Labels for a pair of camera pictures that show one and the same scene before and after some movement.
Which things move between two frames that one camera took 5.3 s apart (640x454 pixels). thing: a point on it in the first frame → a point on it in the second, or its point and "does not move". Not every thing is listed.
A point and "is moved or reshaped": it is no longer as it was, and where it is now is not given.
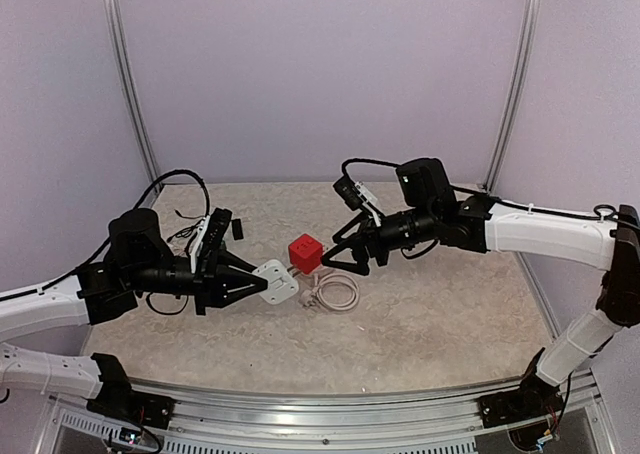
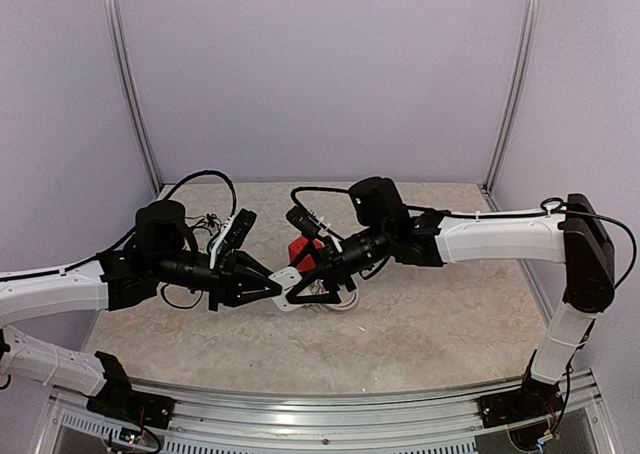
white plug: (281, 285) is moved or reshaped
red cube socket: (306, 253) does not move
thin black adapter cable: (188, 217) → (208, 221)
